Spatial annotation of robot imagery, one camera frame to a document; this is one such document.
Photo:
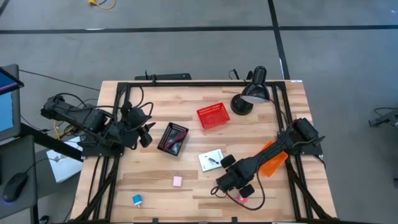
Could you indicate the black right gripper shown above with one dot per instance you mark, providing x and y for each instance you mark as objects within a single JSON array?
[{"x": 234, "y": 179}]

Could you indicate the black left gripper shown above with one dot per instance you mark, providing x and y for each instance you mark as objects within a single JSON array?
[{"x": 136, "y": 117}]

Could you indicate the small magenta item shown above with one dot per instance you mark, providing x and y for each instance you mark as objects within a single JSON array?
[{"x": 242, "y": 199}]

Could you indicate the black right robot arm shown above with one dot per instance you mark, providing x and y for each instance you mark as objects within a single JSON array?
[{"x": 298, "y": 137}]

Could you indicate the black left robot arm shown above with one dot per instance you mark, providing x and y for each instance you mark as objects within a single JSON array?
[{"x": 77, "y": 115}]

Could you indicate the orange plastic bin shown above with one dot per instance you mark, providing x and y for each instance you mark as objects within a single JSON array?
[{"x": 274, "y": 167}]

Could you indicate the black plastic basket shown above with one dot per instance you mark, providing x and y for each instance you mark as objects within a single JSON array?
[{"x": 164, "y": 146}]

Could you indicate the magenta stick item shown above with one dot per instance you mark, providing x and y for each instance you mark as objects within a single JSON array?
[{"x": 176, "y": 140}]

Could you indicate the white green acer box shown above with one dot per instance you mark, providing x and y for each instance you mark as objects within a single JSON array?
[{"x": 209, "y": 161}]

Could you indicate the black power strip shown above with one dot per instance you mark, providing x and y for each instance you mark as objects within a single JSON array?
[{"x": 164, "y": 76}]

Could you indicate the red plastic basket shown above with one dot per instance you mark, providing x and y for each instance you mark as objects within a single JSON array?
[{"x": 213, "y": 115}]

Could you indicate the black desk lamp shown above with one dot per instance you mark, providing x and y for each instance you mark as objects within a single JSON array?
[{"x": 255, "y": 90}]

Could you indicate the white cardboard box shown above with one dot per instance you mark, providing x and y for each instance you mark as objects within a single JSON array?
[{"x": 63, "y": 163}]

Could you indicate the dark grey side desk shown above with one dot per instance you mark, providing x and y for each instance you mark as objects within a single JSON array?
[{"x": 15, "y": 155}]

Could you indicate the grey monitor blue screen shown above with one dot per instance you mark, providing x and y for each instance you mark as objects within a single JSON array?
[{"x": 7, "y": 112}]

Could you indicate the black computer mouse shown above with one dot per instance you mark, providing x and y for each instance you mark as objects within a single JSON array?
[{"x": 15, "y": 187}]

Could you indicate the tilted dark screen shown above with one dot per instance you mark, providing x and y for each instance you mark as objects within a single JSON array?
[{"x": 9, "y": 81}]

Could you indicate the blue wall charger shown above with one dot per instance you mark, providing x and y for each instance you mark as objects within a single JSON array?
[{"x": 136, "y": 200}]

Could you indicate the black aluminium table frame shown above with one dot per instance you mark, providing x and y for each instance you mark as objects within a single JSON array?
[{"x": 202, "y": 84}]

